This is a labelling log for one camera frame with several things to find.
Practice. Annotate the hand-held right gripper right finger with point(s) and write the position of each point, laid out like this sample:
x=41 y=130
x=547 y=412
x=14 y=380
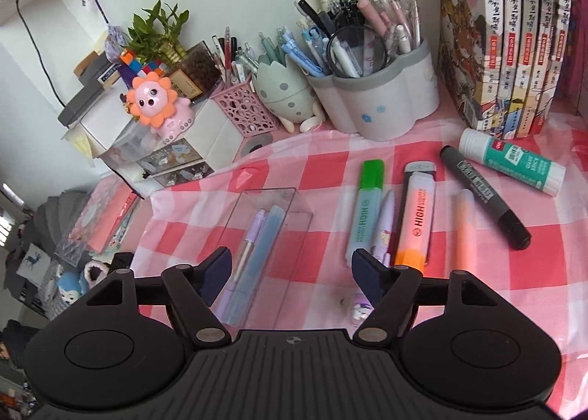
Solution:
x=365 y=273

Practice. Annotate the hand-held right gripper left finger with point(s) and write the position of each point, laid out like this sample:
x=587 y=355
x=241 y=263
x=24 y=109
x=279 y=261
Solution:
x=217 y=273

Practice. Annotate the purple cartoon print pen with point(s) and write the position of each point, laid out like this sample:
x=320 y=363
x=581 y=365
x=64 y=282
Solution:
x=383 y=227

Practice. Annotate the green highlighter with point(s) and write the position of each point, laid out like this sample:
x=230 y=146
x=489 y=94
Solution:
x=365 y=208

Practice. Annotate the orange highlighter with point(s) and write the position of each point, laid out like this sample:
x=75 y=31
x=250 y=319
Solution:
x=415 y=217

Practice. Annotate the clear plastic pencil box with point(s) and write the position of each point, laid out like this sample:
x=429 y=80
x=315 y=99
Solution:
x=294 y=227

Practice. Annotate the peach pen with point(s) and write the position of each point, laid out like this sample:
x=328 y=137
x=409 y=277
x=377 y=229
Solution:
x=466 y=231

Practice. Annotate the black marker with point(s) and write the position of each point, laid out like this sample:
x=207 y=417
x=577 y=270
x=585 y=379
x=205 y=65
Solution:
x=487 y=199

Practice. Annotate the green white glue stick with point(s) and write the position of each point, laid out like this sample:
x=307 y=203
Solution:
x=514 y=160

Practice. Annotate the small purple cartoon charm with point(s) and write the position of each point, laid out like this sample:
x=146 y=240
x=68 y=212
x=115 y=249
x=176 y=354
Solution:
x=353 y=305

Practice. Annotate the plain purple pen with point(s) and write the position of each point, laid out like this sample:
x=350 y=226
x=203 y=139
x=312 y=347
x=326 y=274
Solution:
x=250 y=236

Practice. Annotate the blue highlighter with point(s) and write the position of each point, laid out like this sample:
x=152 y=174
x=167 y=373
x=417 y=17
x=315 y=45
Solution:
x=268 y=245

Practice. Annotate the fluffy plush slipper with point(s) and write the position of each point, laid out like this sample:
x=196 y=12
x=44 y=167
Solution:
x=94 y=275

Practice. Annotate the pink floral box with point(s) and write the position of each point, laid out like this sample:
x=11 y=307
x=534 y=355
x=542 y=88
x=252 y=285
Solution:
x=105 y=217

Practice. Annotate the grey round disc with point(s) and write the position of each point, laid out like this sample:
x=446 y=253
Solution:
x=257 y=145

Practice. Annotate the white drawer organizer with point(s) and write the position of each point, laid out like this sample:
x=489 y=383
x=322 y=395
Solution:
x=220 y=135

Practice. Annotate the clear plastic bag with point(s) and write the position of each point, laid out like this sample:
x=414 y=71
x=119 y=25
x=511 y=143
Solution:
x=73 y=252

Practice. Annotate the blue plush toy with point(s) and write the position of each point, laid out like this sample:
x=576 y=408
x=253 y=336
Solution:
x=69 y=289

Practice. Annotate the clear plastic storage case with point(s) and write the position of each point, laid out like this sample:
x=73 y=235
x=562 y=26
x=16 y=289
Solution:
x=133 y=144

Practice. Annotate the pink lattice pen holder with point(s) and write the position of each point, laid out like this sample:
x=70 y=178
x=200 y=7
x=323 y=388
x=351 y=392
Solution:
x=246 y=109

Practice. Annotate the grey cloth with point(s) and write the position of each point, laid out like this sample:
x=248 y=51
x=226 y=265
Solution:
x=59 y=213

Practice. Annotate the grey white flower pen holder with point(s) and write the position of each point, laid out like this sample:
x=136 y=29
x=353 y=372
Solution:
x=381 y=98

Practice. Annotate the deer picture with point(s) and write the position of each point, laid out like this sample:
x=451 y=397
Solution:
x=34 y=263

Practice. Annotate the pink orange lion toy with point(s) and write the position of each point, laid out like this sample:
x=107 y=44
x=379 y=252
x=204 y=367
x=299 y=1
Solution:
x=154 y=100

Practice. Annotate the white storage box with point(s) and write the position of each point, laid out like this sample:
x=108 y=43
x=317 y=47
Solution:
x=105 y=121

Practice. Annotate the pink checked tablecloth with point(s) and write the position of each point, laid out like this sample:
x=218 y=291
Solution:
x=551 y=236

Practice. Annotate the small brown framed card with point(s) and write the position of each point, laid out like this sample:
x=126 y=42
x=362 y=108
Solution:
x=186 y=85

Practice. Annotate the yellow sticky notes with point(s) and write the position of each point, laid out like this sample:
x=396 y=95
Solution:
x=78 y=142

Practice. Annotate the green dotted egg pen holder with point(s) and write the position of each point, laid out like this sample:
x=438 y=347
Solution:
x=285 y=93

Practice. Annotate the glass vase with pebbles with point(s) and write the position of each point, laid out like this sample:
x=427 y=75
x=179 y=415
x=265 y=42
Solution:
x=200 y=63

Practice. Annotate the stack of grey boxes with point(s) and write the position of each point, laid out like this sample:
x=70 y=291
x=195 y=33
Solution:
x=80 y=107

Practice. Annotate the colourful puzzle cube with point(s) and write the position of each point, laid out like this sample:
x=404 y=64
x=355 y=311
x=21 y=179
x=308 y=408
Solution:
x=147 y=66

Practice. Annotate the magnifying glass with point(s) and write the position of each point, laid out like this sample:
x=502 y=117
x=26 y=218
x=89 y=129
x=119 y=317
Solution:
x=358 y=52

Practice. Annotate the cluster of slim pens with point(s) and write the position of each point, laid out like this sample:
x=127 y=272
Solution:
x=227 y=52

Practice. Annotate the cluster of teal pens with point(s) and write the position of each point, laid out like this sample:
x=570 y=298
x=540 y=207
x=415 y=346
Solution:
x=266 y=45

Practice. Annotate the bunch of pastel pens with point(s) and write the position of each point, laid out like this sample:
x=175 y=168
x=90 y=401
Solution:
x=317 y=43

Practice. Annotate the green bamboo plant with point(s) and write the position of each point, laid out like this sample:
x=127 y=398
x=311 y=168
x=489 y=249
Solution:
x=156 y=29

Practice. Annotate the purple hanging sachet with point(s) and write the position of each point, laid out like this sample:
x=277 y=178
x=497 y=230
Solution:
x=115 y=40

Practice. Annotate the yellow spine comic book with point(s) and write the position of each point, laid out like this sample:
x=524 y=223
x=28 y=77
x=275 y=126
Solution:
x=530 y=34

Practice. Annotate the pale pink spine comic book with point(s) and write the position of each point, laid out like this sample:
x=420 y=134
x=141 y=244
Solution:
x=549 y=34

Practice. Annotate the pink bead abacus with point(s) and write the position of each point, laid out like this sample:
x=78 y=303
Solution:
x=579 y=57

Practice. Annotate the pale green spine comic book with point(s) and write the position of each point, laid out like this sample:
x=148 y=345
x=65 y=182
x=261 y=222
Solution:
x=564 y=11

